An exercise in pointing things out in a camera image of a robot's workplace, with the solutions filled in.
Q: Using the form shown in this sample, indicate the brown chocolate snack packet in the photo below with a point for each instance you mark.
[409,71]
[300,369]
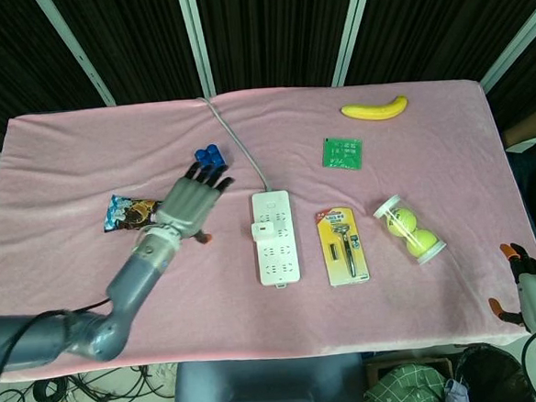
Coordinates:
[128,213]

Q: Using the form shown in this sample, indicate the white power strip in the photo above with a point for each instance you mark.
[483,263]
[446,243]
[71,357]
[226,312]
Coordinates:
[279,260]

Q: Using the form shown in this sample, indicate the blue building block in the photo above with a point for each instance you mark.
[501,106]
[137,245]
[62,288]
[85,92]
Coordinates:
[209,155]

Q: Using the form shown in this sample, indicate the pink table cloth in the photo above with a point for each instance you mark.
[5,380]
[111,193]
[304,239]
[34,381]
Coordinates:
[304,318]

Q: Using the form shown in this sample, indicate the white partition post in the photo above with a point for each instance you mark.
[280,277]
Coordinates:
[352,29]
[514,41]
[78,58]
[197,45]

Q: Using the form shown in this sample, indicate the green square sachet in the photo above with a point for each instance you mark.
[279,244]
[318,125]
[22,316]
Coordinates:
[343,153]

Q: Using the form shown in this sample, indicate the yellow banana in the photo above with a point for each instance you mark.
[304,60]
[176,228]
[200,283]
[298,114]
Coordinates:
[372,111]

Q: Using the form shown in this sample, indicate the razor in yellow blister pack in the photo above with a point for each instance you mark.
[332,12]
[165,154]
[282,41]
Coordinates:
[343,251]

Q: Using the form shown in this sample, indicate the green plaid cloth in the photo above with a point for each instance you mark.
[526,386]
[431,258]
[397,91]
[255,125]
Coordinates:
[401,389]

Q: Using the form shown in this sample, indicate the brown cardboard box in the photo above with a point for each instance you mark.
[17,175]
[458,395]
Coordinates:
[381,368]

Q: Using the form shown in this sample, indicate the clear tennis ball tube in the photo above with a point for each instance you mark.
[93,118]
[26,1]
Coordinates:
[408,229]

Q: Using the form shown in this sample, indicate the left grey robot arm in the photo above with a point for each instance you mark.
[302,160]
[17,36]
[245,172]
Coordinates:
[127,289]

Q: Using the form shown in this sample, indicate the black bin bag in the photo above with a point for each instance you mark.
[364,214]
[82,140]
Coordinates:
[487,374]

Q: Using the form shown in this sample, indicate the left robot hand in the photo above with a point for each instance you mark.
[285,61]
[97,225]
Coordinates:
[187,202]

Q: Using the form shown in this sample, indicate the white charger adapter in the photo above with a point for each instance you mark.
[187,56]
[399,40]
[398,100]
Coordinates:
[263,231]

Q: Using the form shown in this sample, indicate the yellow tennis ball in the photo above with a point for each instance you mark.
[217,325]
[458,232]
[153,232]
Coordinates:
[423,243]
[402,223]

